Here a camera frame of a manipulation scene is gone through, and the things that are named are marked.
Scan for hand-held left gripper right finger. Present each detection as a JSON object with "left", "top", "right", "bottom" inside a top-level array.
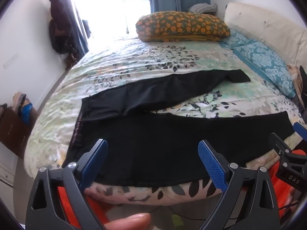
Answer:
[{"left": 198, "top": 139, "right": 281, "bottom": 230}]

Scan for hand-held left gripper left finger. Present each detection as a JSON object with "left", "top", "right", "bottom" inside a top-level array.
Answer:
[{"left": 25, "top": 138, "right": 113, "bottom": 230}]

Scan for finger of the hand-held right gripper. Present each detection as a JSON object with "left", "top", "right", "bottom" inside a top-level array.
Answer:
[
  {"left": 269, "top": 132, "right": 292, "bottom": 159},
  {"left": 293, "top": 122, "right": 307, "bottom": 141}
]

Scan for black pants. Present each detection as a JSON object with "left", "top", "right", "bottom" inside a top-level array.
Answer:
[{"left": 62, "top": 69, "right": 295, "bottom": 188}]

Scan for person's left hand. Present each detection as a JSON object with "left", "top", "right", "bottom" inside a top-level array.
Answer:
[{"left": 109, "top": 213, "right": 151, "bottom": 230}]

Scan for orange fleece garment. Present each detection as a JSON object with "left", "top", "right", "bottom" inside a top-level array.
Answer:
[{"left": 56, "top": 149, "right": 307, "bottom": 229}]

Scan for dark cloth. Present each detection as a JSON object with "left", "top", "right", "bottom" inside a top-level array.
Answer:
[{"left": 298, "top": 65, "right": 307, "bottom": 108}]

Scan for beige cloth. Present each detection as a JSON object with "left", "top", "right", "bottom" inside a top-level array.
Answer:
[{"left": 286, "top": 63, "right": 301, "bottom": 99}]

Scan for green floor object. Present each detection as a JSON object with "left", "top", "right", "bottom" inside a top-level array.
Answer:
[{"left": 171, "top": 214, "right": 183, "bottom": 227}]

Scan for teal floral pillow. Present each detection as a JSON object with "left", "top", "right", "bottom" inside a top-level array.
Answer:
[
  {"left": 219, "top": 32, "right": 251, "bottom": 49},
  {"left": 233, "top": 39, "right": 296, "bottom": 99}
]

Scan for brown wooden cabinet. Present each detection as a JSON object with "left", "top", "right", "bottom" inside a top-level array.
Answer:
[{"left": 0, "top": 107, "right": 39, "bottom": 160}]

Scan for pile of clothes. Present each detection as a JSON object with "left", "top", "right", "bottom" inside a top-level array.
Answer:
[{"left": 13, "top": 91, "right": 33, "bottom": 125}]

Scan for leaf print bed blanket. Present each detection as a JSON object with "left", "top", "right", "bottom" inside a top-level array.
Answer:
[{"left": 24, "top": 32, "right": 303, "bottom": 206}]

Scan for cream padded headboard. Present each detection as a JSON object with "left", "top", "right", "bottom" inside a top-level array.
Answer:
[{"left": 224, "top": 2, "right": 307, "bottom": 65}]

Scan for dark blue curtain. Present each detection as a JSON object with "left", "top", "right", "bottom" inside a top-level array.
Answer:
[{"left": 53, "top": 0, "right": 90, "bottom": 60}]

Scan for dark hanging clothes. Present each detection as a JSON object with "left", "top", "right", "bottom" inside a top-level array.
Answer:
[{"left": 49, "top": 0, "right": 72, "bottom": 54}]

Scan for orange flower print pillow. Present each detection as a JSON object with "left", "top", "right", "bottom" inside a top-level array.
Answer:
[{"left": 135, "top": 11, "right": 231, "bottom": 42}]

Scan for grey knitted cloth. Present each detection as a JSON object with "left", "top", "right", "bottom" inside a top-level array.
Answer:
[{"left": 188, "top": 3, "right": 218, "bottom": 14}]

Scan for white wall switch plate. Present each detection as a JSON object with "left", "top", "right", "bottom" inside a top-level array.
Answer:
[{"left": 3, "top": 54, "right": 19, "bottom": 69}]

